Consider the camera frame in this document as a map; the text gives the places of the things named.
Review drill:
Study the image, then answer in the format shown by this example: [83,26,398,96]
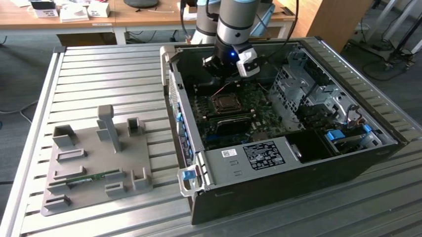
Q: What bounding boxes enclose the thin metal locking lever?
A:
[211,82,233,97]

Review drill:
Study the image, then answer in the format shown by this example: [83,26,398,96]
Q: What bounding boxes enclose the CPU with silver top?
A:
[218,96,241,110]

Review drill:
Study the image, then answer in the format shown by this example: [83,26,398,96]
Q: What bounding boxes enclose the metal socket cover frame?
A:
[211,93,245,112]

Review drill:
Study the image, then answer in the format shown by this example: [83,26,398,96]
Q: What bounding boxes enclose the CPU socket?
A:
[210,93,245,113]

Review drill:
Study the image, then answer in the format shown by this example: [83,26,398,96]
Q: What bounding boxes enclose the grey metal disk bay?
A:
[269,45,346,131]

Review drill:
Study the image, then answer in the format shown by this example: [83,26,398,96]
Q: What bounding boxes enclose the green motherboard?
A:
[190,82,288,151]

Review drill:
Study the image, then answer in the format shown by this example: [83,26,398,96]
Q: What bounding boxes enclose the black graphics card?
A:
[213,116,254,136]

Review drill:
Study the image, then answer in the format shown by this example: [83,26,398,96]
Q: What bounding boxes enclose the dark round object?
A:
[123,0,159,8]

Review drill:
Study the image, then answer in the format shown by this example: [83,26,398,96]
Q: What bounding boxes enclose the wooden panel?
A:
[305,0,376,52]

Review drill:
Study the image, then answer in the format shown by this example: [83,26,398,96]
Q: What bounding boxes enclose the grey power supply unit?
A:
[201,137,304,186]

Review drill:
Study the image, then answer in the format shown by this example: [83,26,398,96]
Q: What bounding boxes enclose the white box with printed text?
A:
[86,1,111,18]

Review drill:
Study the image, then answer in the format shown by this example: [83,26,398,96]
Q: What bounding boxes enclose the hard disk in blue carrier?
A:
[325,124,385,154]

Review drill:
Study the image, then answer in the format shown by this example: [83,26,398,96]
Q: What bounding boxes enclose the blue case latch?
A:
[181,169,197,183]

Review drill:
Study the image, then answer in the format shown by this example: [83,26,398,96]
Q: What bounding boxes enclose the white box with round hole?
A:
[59,3,91,23]

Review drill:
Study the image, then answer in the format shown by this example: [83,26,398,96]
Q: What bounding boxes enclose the grey parts rack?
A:
[40,104,155,217]

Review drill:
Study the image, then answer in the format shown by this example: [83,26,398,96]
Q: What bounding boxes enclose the metal equipment stand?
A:
[342,0,422,71]

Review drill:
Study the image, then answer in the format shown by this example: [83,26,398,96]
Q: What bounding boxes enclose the black open PC case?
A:
[159,36,422,226]

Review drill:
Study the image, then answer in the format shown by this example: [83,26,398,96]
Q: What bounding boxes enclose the white box with black lid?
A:
[28,0,60,19]

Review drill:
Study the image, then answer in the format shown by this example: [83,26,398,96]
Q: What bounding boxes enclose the green RAM stick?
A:
[65,171,115,186]

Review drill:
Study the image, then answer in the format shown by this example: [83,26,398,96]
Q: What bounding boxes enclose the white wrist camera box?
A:
[235,46,262,78]

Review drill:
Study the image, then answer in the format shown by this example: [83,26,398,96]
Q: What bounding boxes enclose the wooden desk white frame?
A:
[0,0,117,32]
[114,0,298,45]

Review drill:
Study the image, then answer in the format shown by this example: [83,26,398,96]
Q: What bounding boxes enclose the black camera cable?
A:
[263,0,300,64]

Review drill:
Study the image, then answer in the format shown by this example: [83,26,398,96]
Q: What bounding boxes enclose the multicoloured wire bundle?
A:
[342,104,366,129]

